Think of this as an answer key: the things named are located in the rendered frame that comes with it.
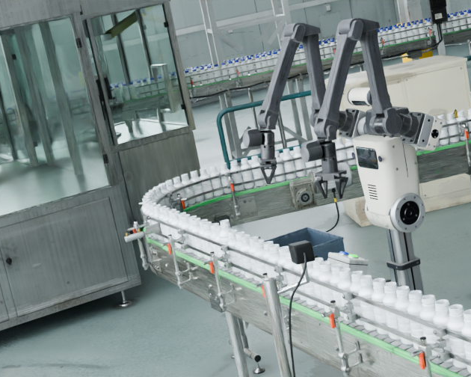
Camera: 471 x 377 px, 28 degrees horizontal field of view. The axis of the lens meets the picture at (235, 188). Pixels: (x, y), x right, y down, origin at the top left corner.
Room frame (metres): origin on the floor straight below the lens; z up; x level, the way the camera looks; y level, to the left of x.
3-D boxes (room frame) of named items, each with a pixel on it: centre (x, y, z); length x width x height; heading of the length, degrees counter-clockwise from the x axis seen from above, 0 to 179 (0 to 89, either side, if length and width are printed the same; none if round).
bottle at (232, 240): (3.57, 0.05, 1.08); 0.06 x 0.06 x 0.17
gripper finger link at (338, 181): (3.30, -0.36, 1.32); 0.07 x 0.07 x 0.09; 53
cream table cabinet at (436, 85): (7.76, -1.45, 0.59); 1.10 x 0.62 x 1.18; 96
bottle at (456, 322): (2.32, -0.50, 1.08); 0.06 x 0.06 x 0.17
